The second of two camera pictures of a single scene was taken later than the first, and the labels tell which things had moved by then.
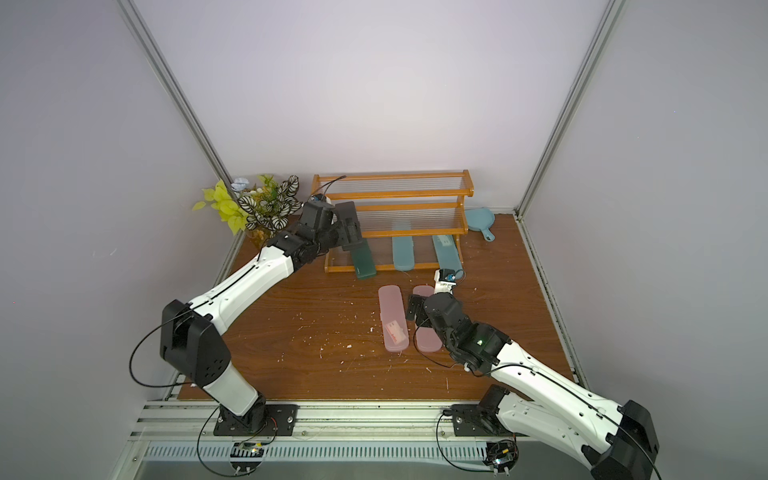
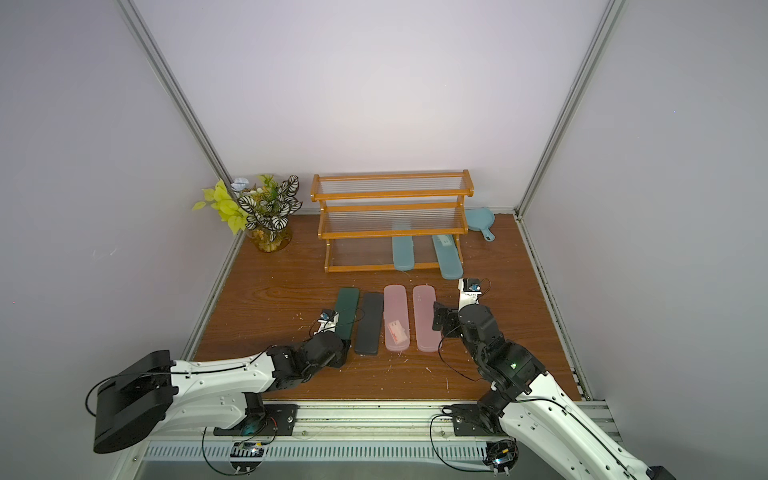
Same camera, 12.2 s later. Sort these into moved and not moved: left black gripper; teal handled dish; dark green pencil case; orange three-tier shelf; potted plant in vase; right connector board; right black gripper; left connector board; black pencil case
Moved: left black gripper; dark green pencil case; black pencil case; right black gripper
Not moved: right connector board; teal handled dish; orange three-tier shelf; potted plant in vase; left connector board
